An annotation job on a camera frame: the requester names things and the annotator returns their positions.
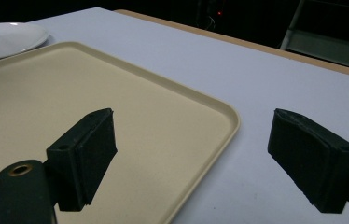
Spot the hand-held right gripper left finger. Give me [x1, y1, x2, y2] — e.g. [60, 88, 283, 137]
[45, 107, 119, 213]

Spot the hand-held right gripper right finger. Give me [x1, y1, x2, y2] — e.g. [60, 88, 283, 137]
[267, 107, 349, 215]

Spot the beige plastic tray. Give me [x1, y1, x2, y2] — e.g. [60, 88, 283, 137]
[0, 41, 242, 224]

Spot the metal stand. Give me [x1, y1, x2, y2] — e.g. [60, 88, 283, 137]
[279, 0, 349, 73]

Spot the white plate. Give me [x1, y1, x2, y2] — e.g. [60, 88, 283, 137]
[0, 21, 50, 63]

